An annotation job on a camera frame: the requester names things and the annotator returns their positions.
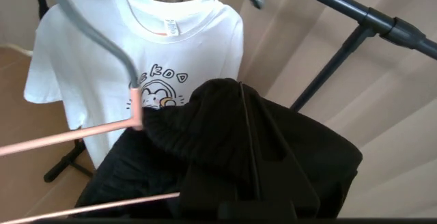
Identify black clothes rack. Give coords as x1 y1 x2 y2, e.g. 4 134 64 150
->
32 0 437 184

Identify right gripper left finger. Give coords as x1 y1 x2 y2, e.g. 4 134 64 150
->
179 164 255 218

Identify beige curtain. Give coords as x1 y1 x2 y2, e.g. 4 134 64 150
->
0 0 437 218

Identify white t-shirt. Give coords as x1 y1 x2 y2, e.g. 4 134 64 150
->
23 0 245 169

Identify black shorts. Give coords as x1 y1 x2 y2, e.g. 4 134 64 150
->
73 77 363 220

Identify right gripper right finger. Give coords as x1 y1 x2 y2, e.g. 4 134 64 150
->
238 81 321 218

